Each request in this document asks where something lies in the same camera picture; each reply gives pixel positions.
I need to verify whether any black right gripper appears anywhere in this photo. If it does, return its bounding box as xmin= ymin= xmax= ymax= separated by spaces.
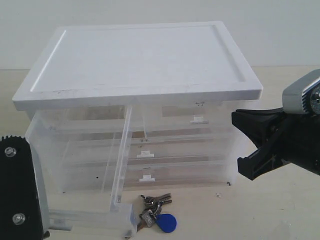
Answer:
xmin=231 ymin=107 xmax=320 ymax=181

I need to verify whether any white translucent drawer cabinet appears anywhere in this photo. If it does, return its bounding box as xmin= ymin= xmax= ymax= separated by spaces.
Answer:
xmin=12 ymin=20 xmax=264 ymax=195

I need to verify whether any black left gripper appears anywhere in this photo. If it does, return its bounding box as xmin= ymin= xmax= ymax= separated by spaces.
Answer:
xmin=0 ymin=135 xmax=50 ymax=240

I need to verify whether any key bunch with blue fob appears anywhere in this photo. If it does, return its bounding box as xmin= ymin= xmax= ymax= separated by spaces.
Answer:
xmin=137 ymin=193 xmax=178 ymax=233

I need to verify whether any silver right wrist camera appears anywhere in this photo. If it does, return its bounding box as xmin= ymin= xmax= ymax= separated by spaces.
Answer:
xmin=282 ymin=69 xmax=320 ymax=115

